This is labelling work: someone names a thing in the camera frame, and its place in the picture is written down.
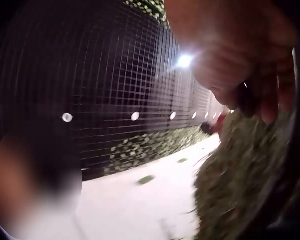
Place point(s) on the person's right hand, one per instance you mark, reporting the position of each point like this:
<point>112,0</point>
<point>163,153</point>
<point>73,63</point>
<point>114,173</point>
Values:
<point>230,32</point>

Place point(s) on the person's right thumb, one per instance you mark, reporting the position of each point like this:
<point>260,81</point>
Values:
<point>215,72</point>

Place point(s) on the person's right fingers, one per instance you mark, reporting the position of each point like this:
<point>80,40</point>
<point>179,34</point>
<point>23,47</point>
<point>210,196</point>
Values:
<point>270,100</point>

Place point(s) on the bright white lamp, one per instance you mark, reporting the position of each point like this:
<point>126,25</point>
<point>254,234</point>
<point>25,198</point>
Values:
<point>184,61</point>

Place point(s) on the red object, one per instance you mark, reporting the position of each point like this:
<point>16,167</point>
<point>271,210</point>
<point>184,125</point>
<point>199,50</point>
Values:
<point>220,120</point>

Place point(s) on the dark round object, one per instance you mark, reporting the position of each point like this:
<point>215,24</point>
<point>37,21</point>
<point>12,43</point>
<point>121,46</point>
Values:
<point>206,127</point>

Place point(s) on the bundle of green grass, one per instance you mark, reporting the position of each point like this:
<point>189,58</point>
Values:
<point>240,175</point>

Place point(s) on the row of white round lamps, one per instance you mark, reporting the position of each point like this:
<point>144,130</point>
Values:
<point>135,116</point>

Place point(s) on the fallen green leaf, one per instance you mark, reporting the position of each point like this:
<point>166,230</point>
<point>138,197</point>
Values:
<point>145,179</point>
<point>182,160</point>

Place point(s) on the green ivy leaves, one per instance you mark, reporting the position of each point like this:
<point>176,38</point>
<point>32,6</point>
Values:
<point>150,147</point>

